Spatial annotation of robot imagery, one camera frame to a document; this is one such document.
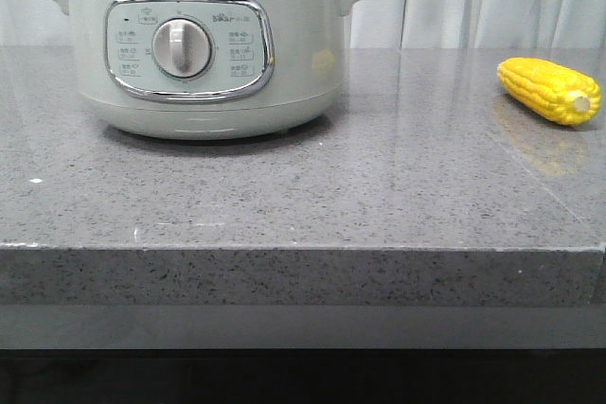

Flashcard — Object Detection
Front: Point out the yellow corn cob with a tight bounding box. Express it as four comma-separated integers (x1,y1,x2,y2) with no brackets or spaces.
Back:
497,57,601,127

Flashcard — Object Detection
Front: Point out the pale green electric pot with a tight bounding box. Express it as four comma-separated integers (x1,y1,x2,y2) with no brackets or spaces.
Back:
52,0,361,140

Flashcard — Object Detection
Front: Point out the white curtain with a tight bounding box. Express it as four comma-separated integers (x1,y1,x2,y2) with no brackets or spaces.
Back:
1,0,605,49

